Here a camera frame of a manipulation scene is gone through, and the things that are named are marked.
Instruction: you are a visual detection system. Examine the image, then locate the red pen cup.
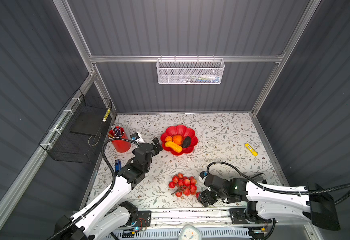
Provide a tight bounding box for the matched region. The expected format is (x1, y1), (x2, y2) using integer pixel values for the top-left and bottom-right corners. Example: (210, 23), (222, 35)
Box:
(108, 126), (131, 153)

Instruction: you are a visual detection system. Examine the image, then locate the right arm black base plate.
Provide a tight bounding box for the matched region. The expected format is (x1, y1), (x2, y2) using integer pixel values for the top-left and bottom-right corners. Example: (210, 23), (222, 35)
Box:
(229, 208), (273, 225)

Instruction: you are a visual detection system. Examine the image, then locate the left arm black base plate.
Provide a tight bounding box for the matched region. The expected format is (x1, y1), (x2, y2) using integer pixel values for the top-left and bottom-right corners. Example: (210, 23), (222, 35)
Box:
(125, 211), (152, 228)

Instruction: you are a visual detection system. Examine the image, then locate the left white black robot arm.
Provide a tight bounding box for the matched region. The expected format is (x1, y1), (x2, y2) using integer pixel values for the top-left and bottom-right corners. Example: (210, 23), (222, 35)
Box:
(49, 138), (163, 240)

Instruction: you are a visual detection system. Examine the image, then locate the white round timer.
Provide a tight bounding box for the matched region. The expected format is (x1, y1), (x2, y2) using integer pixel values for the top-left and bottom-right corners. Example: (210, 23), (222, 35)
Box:
(178, 225), (202, 240)

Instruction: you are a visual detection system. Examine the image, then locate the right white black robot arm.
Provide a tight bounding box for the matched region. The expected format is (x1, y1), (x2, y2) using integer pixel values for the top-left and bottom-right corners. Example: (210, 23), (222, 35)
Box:
(198, 163), (350, 231)

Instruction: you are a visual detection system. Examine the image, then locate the dark fake avocado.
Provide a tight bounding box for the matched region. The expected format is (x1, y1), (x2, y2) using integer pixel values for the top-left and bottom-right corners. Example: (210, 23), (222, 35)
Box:
(182, 136), (192, 149)

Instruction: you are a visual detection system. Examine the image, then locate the black wire wall basket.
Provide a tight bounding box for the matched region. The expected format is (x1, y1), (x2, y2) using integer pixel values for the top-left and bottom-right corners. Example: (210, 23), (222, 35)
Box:
(39, 91), (113, 164)

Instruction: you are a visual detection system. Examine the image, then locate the yellow fake corn cob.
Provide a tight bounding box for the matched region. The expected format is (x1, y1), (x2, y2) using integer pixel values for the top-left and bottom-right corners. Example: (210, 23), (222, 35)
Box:
(165, 141), (183, 153)

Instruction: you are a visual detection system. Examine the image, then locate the red fake grape bunch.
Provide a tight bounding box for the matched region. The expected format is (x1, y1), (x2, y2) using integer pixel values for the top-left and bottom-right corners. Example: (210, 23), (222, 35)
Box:
(168, 173), (198, 198)

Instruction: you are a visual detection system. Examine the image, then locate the floral table mat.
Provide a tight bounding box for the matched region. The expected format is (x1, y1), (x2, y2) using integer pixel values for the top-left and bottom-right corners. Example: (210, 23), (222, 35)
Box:
(84, 112), (284, 211)

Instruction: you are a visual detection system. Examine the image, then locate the red flower-shaped fruit bowl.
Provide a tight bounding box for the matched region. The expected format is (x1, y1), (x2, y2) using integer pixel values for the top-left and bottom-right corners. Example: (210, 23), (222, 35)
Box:
(160, 125), (199, 156)

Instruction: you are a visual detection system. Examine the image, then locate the white wire mesh basket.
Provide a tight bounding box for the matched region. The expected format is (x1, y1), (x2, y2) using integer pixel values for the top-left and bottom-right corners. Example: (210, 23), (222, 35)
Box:
(156, 57), (225, 85)

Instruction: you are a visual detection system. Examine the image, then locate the orange fake persimmon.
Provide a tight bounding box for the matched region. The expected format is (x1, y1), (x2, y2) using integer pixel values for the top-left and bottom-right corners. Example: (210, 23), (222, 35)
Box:
(173, 135), (183, 146)

